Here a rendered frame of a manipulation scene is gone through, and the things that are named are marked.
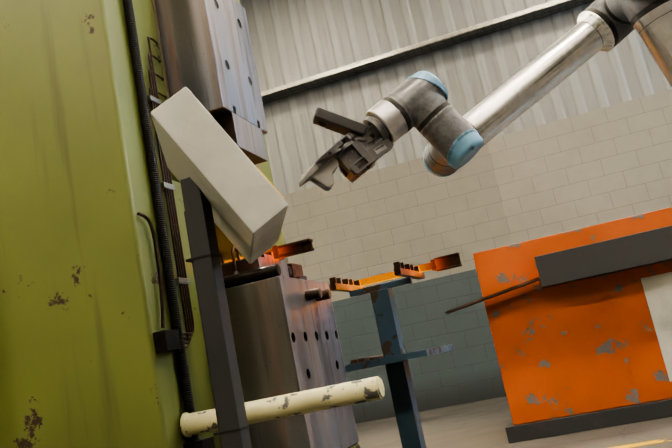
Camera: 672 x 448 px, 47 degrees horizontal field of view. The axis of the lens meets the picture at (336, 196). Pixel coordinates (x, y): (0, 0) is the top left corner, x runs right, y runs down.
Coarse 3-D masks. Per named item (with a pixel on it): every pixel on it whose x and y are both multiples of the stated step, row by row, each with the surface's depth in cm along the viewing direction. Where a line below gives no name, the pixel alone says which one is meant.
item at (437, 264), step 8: (448, 256) 256; (456, 256) 255; (424, 264) 258; (432, 264) 256; (440, 264) 256; (448, 264) 256; (456, 264) 255; (392, 272) 261; (360, 280) 265; (368, 280) 264; (376, 280) 263; (384, 280) 263
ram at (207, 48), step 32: (160, 0) 208; (192, 0) 205; (224, 0) 218; (160, 32) 206; (192, 32) 203; (224, 32) 212; (192, 64) 202; (224, 64) 206; (224, 96) 200; (256, 96) 224
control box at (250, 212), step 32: (192, 96) 137; (160, 128) 137; (192, 128) 135; (192, 160) 134; (224, 160) 135; (224, 192) 133; (256, 192) 134; (224, 224) 154; (256, 224) 132; (256, 256) 161
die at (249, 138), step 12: (216, 120) 203; (228, 120) 202; (240, 120) 206; (228, 132) 202; (240, 132) 204; (252, 132) 213; (240, 144) 202; (252, 144) 210; (264, 144) 220; (252, 156) 212; (264, 156) 217
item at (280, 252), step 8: (304, 240) 203; (312, 240) 205; (272, 248) 204; (280, 248) 205; (288, 248) 204; (296, 248) 204; (304, 248) 203; (312, 248) 203; (280, 256) 204; (288, 256) 206
